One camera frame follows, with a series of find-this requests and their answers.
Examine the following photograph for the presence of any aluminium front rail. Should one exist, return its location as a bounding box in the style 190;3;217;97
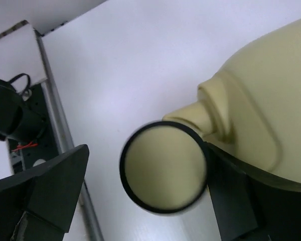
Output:
35;31;104;240

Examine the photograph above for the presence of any pale yellow hard-shell suitcase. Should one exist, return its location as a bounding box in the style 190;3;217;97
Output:
119;19;301;214

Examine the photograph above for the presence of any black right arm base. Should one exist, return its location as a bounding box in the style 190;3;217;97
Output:
8;84;59;174

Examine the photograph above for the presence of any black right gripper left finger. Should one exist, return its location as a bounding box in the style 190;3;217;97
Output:
0;144;89;240

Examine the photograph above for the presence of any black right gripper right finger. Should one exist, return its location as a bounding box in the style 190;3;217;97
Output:
205;143;301;240

